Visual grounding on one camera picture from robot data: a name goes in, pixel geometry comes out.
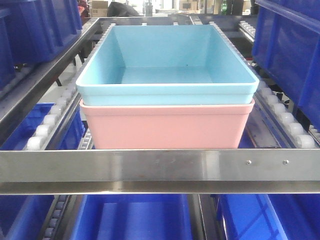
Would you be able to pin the blue crate lower centre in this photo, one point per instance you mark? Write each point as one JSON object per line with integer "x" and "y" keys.
{"x": 133, "y": 217}

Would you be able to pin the white roller track right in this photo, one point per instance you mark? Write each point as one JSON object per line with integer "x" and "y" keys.
{"x": 270, "y": 124}

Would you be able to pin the light blue plastic box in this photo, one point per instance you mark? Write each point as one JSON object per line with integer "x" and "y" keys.
{"x": 135, "y": 65}

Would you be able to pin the pink plastic box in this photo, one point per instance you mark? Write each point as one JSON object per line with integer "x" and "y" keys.
{"x": 167, "y": 127}

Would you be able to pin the blue crate far right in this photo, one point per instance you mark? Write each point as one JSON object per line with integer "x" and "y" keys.
{"x": 287, "y": 46}

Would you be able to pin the blue crate lower right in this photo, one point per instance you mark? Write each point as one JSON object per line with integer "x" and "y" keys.
{"x": 269, "y": 216}

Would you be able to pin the blue crate far left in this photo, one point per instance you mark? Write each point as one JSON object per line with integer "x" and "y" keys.
{"x": 35, "y": 31}

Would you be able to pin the white roller track left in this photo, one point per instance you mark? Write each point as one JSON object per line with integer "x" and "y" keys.
{"x": 58, "y": 118}

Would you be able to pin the white roller track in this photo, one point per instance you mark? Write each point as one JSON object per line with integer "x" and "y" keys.
{"x": 58, "y": 118}
{"x": 270, "y": 124}

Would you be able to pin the stainless steel shelf rack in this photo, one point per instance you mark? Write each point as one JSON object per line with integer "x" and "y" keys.
{"x": 179, "y": 171}

